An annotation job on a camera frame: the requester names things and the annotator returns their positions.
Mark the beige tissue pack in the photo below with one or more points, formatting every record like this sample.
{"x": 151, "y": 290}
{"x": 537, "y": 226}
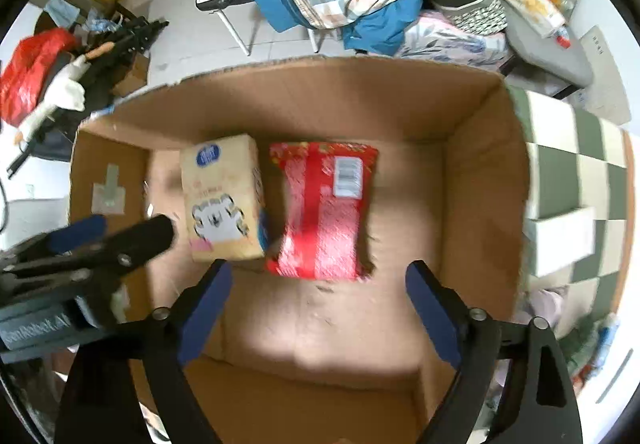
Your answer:
{"x": 224, "y": 198}

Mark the green white checkered tablecloth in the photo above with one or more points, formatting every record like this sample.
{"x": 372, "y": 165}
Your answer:
{"x": 578, "y": 224}

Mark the red snack bag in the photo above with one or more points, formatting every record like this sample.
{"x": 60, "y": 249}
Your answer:
{"x": 328, "y": 188}

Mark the black white patterned bag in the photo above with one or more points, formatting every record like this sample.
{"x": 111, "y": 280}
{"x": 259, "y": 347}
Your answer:
{"x": 475, "y": 17}

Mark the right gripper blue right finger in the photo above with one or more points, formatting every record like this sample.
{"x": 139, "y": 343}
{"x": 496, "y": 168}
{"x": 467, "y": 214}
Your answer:
{"x": 440, "y": 311}

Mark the small brown cardboard box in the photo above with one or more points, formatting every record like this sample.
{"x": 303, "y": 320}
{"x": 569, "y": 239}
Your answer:
{"x": 132, "y": 78}

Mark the floral pink cloth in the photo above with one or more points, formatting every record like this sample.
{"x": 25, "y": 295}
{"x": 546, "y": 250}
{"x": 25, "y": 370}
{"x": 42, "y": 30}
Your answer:
{"x": 433, "y": 38}

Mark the open cardboard box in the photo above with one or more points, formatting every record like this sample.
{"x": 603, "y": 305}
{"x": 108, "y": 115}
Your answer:
{"x": 300, "y": 361}

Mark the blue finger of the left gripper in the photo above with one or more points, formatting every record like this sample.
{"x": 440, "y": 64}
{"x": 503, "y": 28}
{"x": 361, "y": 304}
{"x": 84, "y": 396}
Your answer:
{"x": 77, "y": 234}
{"x": 127, "y": 250}

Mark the lilac cloth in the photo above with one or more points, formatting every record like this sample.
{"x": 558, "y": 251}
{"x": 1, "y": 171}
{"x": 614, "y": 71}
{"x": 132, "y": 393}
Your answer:
{"x": 548, "y": 303}

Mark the yellow snack package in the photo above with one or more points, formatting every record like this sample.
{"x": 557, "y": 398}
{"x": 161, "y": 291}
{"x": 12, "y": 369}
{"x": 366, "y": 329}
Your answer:
{"x": 544, "y": 18}

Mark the white goose plush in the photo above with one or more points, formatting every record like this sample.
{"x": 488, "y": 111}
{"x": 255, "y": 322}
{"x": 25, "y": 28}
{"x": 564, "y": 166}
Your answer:
{"x": 64, "y": 92}

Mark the grey padded chair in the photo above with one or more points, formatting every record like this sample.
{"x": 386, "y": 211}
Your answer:
{"x": 545, "y": 39}

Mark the red plastic bag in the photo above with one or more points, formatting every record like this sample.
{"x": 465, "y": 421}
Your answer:
{"x": 22, "y": 80}

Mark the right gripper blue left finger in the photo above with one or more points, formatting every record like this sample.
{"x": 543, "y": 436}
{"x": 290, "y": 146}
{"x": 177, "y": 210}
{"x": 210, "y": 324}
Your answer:
{"x": 198, "y": 308}

